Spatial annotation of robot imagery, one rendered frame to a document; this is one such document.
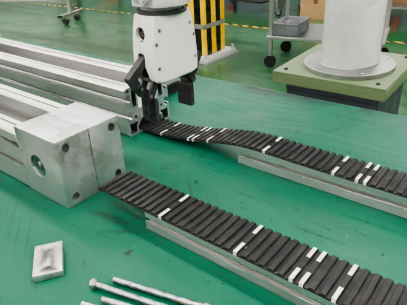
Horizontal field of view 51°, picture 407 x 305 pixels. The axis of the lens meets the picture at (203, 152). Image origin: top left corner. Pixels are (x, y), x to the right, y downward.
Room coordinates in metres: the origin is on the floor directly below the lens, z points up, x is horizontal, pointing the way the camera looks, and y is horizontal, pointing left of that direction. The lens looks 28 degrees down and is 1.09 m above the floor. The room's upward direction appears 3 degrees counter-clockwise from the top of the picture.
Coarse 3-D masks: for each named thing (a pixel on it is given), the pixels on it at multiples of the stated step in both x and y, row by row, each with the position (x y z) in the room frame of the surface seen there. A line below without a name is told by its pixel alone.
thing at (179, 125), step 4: (176, 124) 0.68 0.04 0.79; (180, 124) 0.68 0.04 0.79; (184, 124) 0.68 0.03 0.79; (168, 128) 0.66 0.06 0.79; (172, 128) 0.66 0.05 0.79; (176, 128) 0.66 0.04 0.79; (164, 132) 0.65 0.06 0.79; (168, 132) 0.65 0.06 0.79; (172, 132) 0.65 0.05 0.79; (164, 136) 0.64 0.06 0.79
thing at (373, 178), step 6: (372, 168) 0.46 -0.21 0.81; (378, 168) 0.46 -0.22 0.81; (384, 168) 0.46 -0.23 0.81; (372, 174) 0.45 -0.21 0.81; (378, 174) 0.45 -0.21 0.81; (384, 174) 0.45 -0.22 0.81; (366, 180) 0.43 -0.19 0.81; (372, 180) 0.44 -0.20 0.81; (378, 180) 0.43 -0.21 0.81; (372, 186) 0.42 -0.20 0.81
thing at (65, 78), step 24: (0, 48) 1.05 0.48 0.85; (24, 48) 0.98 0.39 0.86; (48, 48) 0.95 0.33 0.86; (0, 72) 0.91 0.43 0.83; (24, 72) 0.87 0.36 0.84; (48, 72) 0.79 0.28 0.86; (72, 72) 0.77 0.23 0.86; (96, 72) 0.82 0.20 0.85; (120, 72) 0.77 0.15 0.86; (48, 96) 0.80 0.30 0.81; (72, 96) 0.75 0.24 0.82; (96, 96) 0.70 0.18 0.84; (120, 96) 0.66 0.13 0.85; (120, 120) 0.67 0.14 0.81
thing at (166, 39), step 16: (144, 16) 0.62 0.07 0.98; (160, 16) 0.62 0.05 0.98; (176, 16) 0.65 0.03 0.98; (144, 32) 0.62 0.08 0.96; (160, 32) 0.62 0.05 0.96; (176, 32) 0.64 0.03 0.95; (192, 32) 0.67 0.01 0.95; (144, 48) 0.62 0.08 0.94; (160, 48) 0.62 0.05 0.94; (176, 48) 0.64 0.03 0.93; (192, 48) 0.67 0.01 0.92; (160, 64) 0.61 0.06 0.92; (176, 64) 0.64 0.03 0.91; (192, 64) 0.67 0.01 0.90; (160, 80) 0.61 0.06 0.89
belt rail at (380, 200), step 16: (240, 160) 0.55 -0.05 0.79; (256, 160) 0.54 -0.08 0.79; (272, 160) 0.52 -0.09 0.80; (288, 176) 0.50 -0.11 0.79; (304, 176) 0.49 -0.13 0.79; (320, 176) 0.47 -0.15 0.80; (336, 192) 0.45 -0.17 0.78; (352, 192) 0.44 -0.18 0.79; (368, 192) 0.43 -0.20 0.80; (384, 192) 0.42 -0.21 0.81; (384, 208) 0.42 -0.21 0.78; (400, 208) 0.41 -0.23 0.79
